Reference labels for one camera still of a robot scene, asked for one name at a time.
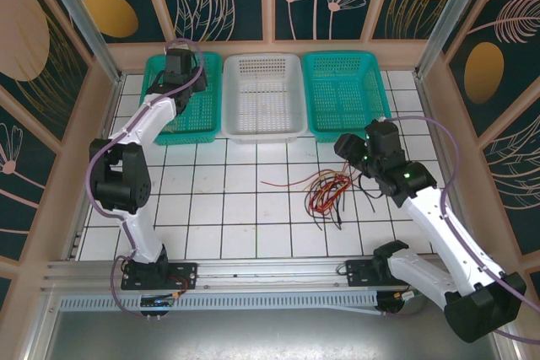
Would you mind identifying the teal plastic mesh basket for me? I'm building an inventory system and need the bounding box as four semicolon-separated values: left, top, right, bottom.
301;51;392;144
143;52;224;147

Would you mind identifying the purple sheathed cable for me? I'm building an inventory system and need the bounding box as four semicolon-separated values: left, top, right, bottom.
85;38;208;320
377;114;540;343

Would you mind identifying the small black circuit board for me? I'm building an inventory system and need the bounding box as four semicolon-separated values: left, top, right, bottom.
140;295;176;309

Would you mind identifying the aluminium table side rail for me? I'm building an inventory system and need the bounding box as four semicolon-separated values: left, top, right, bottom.
62;75;126;261
415;75;480;258

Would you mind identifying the slotted grey cable duct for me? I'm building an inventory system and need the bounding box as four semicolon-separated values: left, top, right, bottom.
58;290;383;315

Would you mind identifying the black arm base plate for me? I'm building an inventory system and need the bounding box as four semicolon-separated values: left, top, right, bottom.
121;261;199;292
344;258;393;289

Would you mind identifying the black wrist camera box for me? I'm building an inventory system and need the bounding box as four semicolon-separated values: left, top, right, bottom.
333;133;369;168
190;67;208;94

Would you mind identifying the aluminium front rail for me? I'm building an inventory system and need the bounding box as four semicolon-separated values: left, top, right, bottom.
41;255;465;293

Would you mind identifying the aluminium corner post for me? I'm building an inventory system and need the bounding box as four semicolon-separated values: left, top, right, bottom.
33;0;124;83
413;0;494;79

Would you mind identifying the grey metal sheet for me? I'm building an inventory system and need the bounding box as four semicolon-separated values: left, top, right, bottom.
41;308;514;360

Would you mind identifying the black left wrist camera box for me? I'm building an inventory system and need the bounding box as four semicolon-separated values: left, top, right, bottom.
190;67;208;94

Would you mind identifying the white plastic mesh basket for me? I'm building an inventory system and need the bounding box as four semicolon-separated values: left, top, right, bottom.
222;52;309;145

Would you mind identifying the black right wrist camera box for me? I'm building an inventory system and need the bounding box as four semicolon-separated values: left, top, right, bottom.
333;133;369;168

